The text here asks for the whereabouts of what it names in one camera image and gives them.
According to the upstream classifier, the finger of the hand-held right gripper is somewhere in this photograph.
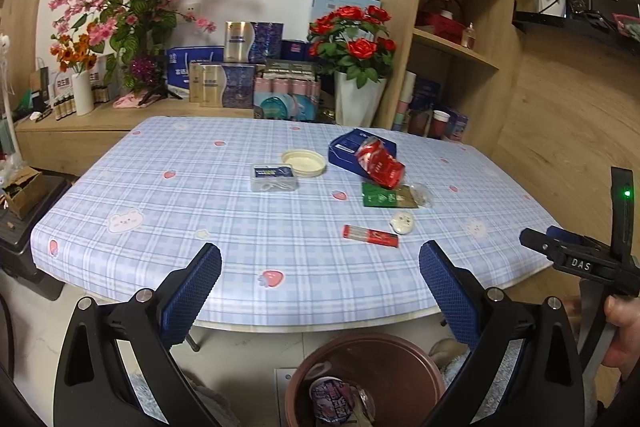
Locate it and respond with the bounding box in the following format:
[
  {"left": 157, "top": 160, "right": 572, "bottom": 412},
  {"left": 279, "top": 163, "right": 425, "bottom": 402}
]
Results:
[
  {"left": 519, "top": 228, "right": 563, "bottom": 264},
  {"left": 546, "top": 226, "right": 586, "bottom": 249}
]

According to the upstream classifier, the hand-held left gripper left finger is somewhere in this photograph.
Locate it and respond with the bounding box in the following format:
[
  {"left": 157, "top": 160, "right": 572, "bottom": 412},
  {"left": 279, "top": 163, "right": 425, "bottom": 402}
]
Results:
[{"left": 52, "top": 242, "right": 223, "bottom": 427}]

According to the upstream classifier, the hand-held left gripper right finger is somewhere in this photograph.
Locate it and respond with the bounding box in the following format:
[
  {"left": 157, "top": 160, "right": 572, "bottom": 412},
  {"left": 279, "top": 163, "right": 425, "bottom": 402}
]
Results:
[{"left": 419, "top": 239, "right": 586, "bottom": 427}]

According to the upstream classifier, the small white round packet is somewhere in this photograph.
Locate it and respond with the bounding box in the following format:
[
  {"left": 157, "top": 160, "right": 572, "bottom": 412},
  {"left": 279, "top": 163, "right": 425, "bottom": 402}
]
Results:
[{"left": 389, "top": 212, "right": 416, "bottom": 235}]

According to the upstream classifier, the brown trash bin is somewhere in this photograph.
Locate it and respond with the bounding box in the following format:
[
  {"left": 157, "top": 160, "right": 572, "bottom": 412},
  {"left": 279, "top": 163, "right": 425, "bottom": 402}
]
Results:
[{"left": 285, "top": 333, "right": 446, "bottom": 427}]

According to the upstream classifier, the red stick packet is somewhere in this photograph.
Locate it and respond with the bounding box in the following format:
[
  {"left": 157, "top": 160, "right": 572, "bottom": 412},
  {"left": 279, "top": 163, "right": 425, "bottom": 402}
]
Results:
[{"left": 342, "top": 224, "right": 401, "bottom": 249}]

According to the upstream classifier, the clear plastic wrapper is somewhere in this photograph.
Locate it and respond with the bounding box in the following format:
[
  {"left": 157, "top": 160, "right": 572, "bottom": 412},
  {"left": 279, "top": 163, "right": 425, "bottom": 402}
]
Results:
[{"left": 410, "top": 183, "right": 435, "bottom": 208}]

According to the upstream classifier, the tan foil packet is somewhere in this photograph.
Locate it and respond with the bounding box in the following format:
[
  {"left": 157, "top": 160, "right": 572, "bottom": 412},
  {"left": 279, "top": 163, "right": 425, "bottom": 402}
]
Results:
[{"left": 395, "top": 187, "right": 420, "bottom": 209}]

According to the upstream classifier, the green packet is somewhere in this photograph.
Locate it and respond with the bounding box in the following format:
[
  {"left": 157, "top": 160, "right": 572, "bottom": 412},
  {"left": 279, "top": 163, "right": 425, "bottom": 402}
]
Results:
[{"left": 361, "top": 181, "right": 401, "bottom": 208}]

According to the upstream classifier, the clear floss box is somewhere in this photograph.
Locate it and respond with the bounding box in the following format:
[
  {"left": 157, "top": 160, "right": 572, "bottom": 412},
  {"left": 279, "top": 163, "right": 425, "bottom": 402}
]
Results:
[{"left": 250, "top": 163, "right": 299, "bottom": 194}]

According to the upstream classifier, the crushed red soda can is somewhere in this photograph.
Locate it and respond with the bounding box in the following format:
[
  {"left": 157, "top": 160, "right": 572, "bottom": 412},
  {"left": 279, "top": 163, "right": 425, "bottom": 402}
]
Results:
[{"left": 355, "top": 138, "right": 406, "bottom": 188}]

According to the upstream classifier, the blue snack wrapper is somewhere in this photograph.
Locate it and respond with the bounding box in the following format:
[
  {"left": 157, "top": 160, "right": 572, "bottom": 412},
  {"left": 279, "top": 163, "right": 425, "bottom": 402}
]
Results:
[{"left": 309, "top": 377, "right": 358, "bottom": 423}]

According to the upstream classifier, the cream round lid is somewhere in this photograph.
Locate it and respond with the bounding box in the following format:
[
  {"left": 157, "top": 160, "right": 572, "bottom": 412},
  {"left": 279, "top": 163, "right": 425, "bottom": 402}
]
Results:
[{"left": 280, "top": 148, "right": 327, "bottom": 178}]

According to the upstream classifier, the blue coffee box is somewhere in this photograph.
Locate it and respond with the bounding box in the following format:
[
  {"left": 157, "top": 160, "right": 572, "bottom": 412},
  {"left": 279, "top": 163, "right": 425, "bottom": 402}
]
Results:
[{"left": 327, "top": 128, "right": 398, "bottom": 172}]

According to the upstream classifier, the person's right hand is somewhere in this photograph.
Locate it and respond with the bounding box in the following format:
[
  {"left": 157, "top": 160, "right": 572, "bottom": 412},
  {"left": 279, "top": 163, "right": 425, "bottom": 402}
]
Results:
[{"left": 602, "top": 294, "right": 640, "bottom": 380}]

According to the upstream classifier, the fuzzy slipper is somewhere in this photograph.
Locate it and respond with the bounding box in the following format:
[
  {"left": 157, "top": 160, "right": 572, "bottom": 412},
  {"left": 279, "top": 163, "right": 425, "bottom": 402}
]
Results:
[{"left": 429, "top": 339, "right": 471, "bottom": 368}]

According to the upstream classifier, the red cup white rim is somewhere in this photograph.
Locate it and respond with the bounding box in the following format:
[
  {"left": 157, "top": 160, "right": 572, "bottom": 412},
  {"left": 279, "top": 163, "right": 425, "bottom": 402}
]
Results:
[{"left": 431, "top": 109, "right": 452, "bottom": 140}]

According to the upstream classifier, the black stool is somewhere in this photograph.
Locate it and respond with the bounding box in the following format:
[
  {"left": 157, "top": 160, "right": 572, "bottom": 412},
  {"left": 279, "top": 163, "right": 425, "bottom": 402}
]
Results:
[{"left": 0, "top": 174, "right": 81, "bottom": 300}]

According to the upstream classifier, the brown glass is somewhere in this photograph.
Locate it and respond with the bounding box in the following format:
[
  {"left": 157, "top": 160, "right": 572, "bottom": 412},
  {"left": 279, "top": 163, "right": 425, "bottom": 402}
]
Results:
[{"left": 407, "top": 104, "right": 431, "bottom": 136}]

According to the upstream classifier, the tall blue box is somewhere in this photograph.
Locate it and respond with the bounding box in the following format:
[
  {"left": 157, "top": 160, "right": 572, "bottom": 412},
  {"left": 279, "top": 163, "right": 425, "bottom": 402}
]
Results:
[{"left": 412, "top": 78, "right": 443, "bottom": 112}]

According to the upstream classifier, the stack of pastel cups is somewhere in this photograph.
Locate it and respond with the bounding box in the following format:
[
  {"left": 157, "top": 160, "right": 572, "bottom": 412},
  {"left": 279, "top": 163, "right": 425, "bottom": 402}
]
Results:
[{"left": 392, "top": 71, "right": 418, "bottom": 132}]

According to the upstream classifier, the wooden sideboard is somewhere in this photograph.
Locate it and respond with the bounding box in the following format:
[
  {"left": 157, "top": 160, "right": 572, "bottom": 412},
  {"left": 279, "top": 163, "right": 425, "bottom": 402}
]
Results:
[{"left": 15, "top": 99, "right": 261, "bottom": 178}]

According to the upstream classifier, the cardboard box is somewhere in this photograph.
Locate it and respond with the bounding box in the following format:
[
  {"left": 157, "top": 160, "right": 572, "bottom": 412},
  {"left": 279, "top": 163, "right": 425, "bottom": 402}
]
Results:
[{"left": 2, "top": 167, "right": 43, "bottom": 218}]

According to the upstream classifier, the pink cloth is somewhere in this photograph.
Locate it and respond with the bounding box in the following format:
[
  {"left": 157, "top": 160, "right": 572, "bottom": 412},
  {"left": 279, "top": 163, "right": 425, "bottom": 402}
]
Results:
[{"left": 112, "top": 94, "right": 151, "bottom": 109}]

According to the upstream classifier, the black mini tripod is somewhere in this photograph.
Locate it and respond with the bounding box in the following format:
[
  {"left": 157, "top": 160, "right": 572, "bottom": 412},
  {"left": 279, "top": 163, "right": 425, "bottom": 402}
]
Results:
[{"left": 137, "top": 54, "right": 183, "bottom": 105}]

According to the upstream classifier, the gold blue gift box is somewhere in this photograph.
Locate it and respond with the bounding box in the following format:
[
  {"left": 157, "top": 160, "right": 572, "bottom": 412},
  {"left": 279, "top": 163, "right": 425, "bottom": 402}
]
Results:
[{"left": 189, "top": 62, "right": 257, "bottom": 108}]

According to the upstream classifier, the white faceted vase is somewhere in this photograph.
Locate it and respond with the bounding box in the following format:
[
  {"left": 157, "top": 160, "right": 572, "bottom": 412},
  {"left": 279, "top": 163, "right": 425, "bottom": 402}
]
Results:
[{"left": 333, "top": 71, "right": 388, "bottom": 128}]

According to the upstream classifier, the pink cup set package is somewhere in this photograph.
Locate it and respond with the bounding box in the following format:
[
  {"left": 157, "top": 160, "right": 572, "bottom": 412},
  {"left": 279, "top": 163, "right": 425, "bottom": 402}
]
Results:
[{"left": 252, "top": 74, "right": 321, "bottom": 122}]

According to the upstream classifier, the blue white carton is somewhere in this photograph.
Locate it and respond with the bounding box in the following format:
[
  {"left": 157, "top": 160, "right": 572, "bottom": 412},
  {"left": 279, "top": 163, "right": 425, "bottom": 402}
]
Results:
[{"left": 166, "top": 45, "right": 226, "bottom": 102}]

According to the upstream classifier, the white cylinder vase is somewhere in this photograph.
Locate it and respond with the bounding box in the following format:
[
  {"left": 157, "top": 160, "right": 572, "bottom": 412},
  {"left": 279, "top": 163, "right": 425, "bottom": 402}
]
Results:
[{"left": 71, "top": 72, "right": 96, "bottom": 116}]

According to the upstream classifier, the white flower pot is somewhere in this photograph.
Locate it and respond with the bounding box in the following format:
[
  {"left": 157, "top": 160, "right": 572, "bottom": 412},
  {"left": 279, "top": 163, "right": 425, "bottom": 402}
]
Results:
[{"left": 535, "top": 0, "right": 568, "bottom": 18}]

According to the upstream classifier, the black device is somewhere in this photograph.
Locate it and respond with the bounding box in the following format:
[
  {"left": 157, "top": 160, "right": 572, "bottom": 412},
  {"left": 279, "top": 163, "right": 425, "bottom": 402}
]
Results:
[{"left": 565, "top": 0, "right": 640, "bottom": 42}]

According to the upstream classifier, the dark green box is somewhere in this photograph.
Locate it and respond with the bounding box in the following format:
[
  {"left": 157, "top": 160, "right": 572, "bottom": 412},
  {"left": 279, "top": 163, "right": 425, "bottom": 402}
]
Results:
[{"left": 262, "top": 59, "right": 321, "bottom": 80}]

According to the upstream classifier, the kraft paper bag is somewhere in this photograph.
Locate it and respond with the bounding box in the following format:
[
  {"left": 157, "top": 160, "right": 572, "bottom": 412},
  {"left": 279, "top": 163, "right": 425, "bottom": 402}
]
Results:
[{"left": 34, "top": 67, "right": 53, "bottom": 108}]

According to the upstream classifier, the silver blue gift box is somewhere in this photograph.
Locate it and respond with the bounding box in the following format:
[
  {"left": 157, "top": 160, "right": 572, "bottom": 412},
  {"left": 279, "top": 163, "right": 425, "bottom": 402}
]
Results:
[{"left": 223, "top": 21, "right": 284, "bottom": 65}]

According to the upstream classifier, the small dark blue box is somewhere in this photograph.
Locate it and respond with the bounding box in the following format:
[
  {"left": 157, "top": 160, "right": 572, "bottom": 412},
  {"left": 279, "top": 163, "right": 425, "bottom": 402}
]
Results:
[{"left": 281, "top": 39, "right": 311, "bottom": 62}]

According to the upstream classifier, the red rose bouquet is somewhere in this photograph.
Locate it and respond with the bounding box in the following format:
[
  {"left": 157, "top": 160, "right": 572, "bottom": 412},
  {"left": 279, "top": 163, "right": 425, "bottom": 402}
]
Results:
[{"left": 306, "top": 5, "right": 397, "bottom": 88}]

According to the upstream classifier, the orange flower bunch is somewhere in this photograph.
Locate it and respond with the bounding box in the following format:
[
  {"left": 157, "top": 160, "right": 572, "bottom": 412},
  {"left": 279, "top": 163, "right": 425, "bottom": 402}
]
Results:
[{"left": 50, "top": 34, "right": 98, "bottom": 75}]

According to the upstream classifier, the light blue box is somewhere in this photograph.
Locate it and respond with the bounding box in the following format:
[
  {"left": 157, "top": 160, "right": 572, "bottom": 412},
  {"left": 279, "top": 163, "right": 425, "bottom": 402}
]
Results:
[{"left": 311, "top": 0, "right": 381, "bottom": 25}]

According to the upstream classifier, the black wall shelf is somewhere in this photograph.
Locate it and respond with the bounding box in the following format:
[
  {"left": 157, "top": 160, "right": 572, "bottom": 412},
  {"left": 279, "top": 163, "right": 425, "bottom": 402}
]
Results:
[{"left": 512, "top": 9, "right": 640, "bottom": 52}]

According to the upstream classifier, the red basket with handle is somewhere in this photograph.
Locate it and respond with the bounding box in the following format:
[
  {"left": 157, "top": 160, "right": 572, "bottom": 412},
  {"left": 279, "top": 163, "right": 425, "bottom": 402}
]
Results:
[{"left": 415, "top": 0, "right": 468, "bottom": 45}]

